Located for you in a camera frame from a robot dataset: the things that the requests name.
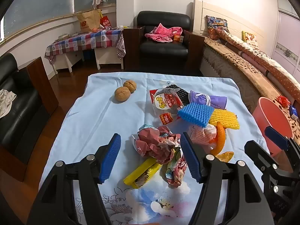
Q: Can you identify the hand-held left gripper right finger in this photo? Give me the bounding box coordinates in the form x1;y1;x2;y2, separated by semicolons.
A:
180;132;275;225

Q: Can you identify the yellow foam fruit net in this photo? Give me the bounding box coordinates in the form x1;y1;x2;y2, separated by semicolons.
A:
208;109;241;130

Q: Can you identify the red paper ball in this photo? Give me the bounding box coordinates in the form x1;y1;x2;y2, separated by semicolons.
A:
131;125;182;164

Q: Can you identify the red gift bag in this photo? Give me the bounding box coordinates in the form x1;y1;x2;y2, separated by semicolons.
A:
100;16;112;30

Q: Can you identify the checked tablecloth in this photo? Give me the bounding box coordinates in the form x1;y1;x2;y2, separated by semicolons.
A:
45;28;123;62

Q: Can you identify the crumpled printed wrapper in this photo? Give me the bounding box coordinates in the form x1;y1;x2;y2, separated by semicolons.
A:
164;149;188;188

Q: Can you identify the black leather armchair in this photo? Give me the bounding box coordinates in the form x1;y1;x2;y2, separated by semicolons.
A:
123;10;205;75

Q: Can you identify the white side table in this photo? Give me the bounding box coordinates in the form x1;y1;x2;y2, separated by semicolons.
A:
54;47;125;73

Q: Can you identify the brown walnut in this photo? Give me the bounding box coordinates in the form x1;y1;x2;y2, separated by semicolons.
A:
114;87;131;102
123;80;137;93

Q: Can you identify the pink plastic bucket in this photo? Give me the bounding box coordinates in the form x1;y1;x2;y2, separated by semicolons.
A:
253;97;300;157

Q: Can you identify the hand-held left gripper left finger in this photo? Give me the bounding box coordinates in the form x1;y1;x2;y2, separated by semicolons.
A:
27;133;122;225

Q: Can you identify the colourful printed pillow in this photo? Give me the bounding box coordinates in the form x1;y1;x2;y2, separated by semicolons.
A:
206;16;229;40

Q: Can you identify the yellow floral pillow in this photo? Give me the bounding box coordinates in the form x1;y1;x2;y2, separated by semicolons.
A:
241;31;259;50

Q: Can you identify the purple rolled cloth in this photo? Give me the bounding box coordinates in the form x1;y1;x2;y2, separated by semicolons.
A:
189;90;227;110

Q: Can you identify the yellow plastic wrapper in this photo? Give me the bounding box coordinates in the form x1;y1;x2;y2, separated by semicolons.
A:
123;157;163;189

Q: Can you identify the blue foam fruit net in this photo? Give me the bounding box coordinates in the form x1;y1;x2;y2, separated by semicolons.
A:
177;102;215;128

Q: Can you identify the long orange peel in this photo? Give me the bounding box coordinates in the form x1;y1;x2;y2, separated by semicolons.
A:
210;121;226;155

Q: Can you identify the patterned hanging cloth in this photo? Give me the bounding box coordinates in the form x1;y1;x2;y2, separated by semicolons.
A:
116;33;126;59

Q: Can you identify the black foam fruit net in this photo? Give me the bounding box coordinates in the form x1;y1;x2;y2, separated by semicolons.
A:
167;84;191;106

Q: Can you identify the white crumpled cloth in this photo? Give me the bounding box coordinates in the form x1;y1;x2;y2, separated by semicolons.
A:
0;89;17;119

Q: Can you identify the pink white wardrobe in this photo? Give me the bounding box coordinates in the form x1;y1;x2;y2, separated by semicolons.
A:
269;0;300;71

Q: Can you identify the red foam fruit net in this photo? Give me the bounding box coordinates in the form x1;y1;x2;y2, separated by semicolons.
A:
188;124;217;146

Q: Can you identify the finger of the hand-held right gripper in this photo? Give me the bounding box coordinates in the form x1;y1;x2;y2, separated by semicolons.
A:
265;126;300;156
244;140;291;181

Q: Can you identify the brown paper bag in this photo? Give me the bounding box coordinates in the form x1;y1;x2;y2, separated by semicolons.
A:
76;9;104;32

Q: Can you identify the pink dotted clothing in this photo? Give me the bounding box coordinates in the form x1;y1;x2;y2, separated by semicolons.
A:
145;23;183;43

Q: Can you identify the light blue floral tablecloth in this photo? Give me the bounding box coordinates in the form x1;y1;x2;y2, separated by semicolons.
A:
39;72;270;225

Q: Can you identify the small orange peel piece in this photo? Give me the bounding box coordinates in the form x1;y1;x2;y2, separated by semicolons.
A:
214;151;234;163

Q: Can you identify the black leather sofa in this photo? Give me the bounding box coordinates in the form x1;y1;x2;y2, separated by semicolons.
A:
0;53;59;183

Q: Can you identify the clear red-label snack packet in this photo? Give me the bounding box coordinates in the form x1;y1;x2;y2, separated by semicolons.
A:
149;87;185;125

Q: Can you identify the small red packet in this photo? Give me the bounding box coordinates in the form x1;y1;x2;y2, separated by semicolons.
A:
277;96;291;108

